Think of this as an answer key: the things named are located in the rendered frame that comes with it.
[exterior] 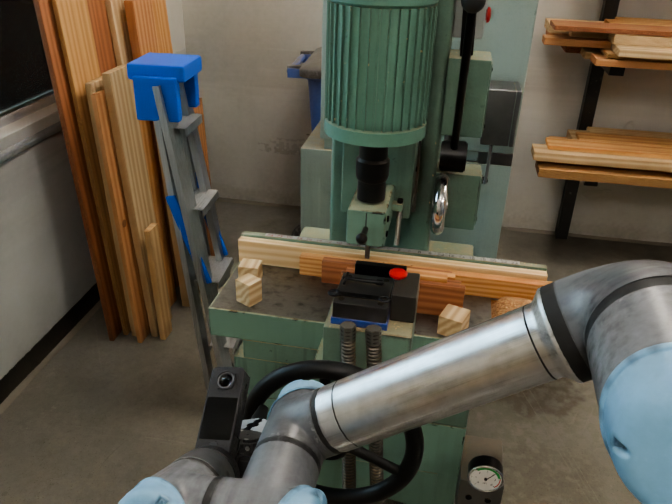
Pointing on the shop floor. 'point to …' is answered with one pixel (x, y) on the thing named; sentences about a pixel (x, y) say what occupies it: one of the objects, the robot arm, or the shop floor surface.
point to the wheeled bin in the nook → (311, 69)
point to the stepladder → (186, 186)
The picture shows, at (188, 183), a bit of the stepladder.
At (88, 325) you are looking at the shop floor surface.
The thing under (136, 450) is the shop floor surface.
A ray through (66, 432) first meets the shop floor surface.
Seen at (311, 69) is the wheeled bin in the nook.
